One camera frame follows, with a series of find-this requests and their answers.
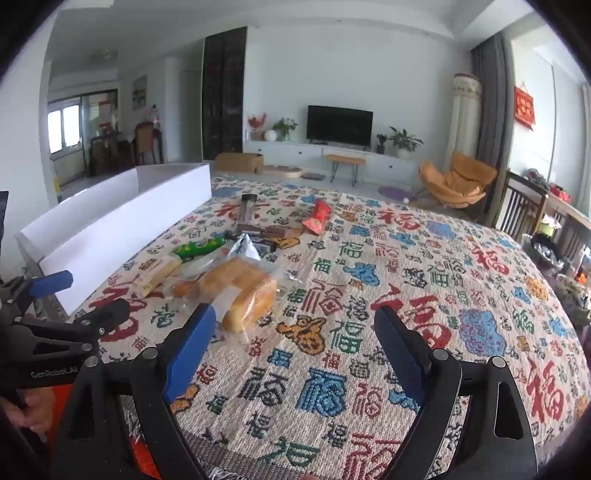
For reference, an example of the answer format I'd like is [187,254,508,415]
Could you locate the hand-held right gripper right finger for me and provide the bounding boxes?
[373,305,539,480]

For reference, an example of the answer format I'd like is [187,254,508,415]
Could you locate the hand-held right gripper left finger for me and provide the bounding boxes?
[51,305,218,480]

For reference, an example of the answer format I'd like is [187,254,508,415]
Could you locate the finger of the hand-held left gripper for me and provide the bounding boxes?
[0,270,75,320]
[0,298,133,366]

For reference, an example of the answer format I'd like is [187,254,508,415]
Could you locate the white box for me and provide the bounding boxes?
[15,162,212,319]

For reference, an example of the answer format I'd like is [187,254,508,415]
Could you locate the bread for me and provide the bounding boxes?
[173,256,301,344]

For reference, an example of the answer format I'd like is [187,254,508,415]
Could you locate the white triangular snack packet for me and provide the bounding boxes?
[228,233,262,261]

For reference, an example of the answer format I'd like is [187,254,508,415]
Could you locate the brown snack bar clear wrapper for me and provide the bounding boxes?
[238,223,301,236]

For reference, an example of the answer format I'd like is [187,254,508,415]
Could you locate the clear packet with black header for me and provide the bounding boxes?
[240,194,260,227]

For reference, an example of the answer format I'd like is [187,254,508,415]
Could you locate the person's left hand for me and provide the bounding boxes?
[0,387,60,445]

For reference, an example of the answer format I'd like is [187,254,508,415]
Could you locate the yellow wafer packet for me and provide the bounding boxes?
[139,256,183,298]

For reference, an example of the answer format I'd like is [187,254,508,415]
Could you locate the printed blanket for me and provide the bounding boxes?
[69,174,585,480]

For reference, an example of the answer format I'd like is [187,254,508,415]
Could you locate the green sausage snack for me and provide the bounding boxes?
[173,237,227,259]

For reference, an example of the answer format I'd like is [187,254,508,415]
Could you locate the brown chocolate bar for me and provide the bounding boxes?
[252,237,298,252]

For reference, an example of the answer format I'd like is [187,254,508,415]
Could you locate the red snack packet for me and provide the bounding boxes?
[301,198,334,236]

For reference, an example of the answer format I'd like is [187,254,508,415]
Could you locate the wooden dining chair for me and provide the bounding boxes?
[134,122,164,166]

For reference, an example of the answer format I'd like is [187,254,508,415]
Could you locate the orange lounge chair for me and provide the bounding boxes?
[419,151,498,209]

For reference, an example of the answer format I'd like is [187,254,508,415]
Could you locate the dark wooden chair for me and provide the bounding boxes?
[490,171,550,243]

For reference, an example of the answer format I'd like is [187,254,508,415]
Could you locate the cardboard box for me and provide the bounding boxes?
[215,152,265,175]

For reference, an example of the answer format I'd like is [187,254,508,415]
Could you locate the wooden bench with metal legs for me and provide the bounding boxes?
[325,154,367,188]

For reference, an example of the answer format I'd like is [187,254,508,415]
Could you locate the beige round floor cushion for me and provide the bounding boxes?
[265,166,303,181]

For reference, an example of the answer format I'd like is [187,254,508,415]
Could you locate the cluttered side table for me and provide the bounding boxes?
[522,168,591,324]

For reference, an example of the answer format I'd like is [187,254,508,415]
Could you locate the large leafy potted plant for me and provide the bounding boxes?
[388,127,423,160]

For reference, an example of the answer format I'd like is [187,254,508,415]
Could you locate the white television cabinet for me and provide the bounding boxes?
[243,141,419,185]

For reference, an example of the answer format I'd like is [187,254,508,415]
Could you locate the black television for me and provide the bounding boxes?
[307,105,374,147]

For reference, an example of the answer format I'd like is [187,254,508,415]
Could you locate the red flowers in vase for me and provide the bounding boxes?
[247,113,269,141]

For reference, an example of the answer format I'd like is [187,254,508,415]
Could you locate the green potted plant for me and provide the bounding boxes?
[272,117,298,141]

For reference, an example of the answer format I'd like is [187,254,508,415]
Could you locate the covered standing air conditioner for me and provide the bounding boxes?
[447,73,483,162]

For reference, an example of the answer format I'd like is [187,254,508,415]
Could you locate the tall dark cabinet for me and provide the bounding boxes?
[202,26,249,162]

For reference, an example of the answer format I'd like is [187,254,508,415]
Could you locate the grey curtain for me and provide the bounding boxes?
[470,33,515,227]

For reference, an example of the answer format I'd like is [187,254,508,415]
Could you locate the red wall hanging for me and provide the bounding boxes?
[514,83,536,132]

